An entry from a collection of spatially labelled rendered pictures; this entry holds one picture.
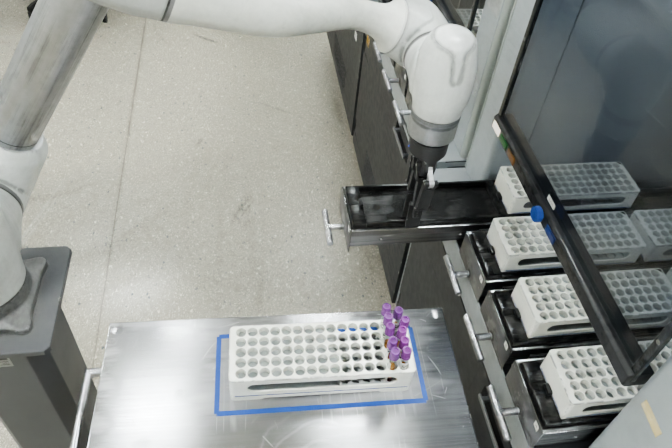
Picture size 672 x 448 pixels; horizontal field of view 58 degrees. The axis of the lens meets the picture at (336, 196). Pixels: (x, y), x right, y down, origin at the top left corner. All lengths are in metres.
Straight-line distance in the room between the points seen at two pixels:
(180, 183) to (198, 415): 1.61
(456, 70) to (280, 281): 1.34
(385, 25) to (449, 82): 0.18
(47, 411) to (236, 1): 1.06
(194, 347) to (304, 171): 1.57
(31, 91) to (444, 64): 0.71
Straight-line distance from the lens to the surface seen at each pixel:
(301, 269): 2.22
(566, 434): 1.15
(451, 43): 1.02
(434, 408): 1.07
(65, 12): 1.11
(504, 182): 1.39
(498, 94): 1.38
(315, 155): 2.65
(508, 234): 1.28
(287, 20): 0.96
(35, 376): 1.47
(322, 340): 1.04
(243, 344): 1.04
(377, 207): 1.34
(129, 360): 1.11
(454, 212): 1.36
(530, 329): 1.18
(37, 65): 1.17
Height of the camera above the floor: 1.76
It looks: 45 degrees down
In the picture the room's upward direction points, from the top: 6 degrees clockwise
